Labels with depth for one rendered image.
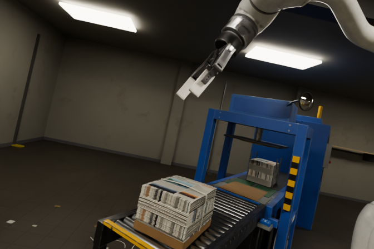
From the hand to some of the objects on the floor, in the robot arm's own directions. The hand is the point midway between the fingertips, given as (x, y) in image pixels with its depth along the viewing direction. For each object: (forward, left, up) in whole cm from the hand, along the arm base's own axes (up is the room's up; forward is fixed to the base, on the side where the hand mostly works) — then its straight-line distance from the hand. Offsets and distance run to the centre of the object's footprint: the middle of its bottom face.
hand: (188, 92), depth 64 cm
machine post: (-142, -182, -148) cm, 275 cm away
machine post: (-71, -232, -148) cm, 285 cm away
